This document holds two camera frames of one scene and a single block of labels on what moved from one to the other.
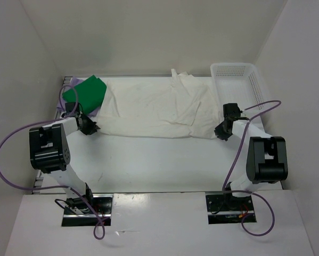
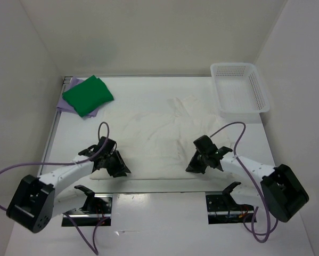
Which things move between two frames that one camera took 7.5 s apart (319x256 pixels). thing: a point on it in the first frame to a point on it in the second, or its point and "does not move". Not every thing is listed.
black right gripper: x=218 y=130 to x=193 y=166
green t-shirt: x=90 y=94 does not move
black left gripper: x=92 y=126 to x=120 y=168
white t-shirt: x=176 y=106 to x=157 y=144
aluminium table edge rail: x=56 y=114 does not move
